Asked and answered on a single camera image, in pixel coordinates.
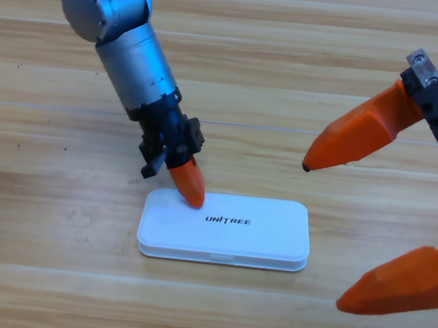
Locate white Unitree pencil case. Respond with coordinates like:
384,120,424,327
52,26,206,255
134,185,315,274

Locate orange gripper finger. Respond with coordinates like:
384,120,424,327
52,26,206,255
335,229,438,323

